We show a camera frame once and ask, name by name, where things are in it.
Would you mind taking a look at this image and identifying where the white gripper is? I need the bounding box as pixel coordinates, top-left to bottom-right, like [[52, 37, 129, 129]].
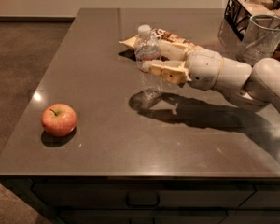
[[146, 41, 223, 91]]

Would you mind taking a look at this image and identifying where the clear plastic water bottle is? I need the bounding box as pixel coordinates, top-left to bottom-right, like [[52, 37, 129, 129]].
[[134, 24, 162, 99]]

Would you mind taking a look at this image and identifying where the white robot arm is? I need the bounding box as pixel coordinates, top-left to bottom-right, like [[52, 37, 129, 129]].
[[143, 44, 280, 114]]

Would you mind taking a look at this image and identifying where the brown and yellow chip bag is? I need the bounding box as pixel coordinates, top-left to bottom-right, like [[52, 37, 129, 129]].
[[120, 25, 203, 63]]

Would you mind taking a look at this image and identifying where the clear glass cup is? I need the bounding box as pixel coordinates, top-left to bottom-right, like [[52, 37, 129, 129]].
[[236, 14, 280, 66]]

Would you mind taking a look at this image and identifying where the red apple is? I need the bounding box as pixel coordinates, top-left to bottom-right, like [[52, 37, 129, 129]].
[[41, 104, 77, 137]]

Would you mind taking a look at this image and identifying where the black wire basket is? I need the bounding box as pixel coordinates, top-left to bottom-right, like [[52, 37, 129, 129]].
[[224, 0, 280, 40]]

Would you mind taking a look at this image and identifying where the dark cabinet drawer handle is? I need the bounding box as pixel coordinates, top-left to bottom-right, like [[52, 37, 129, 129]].
[[126, 191, 160, 208]]

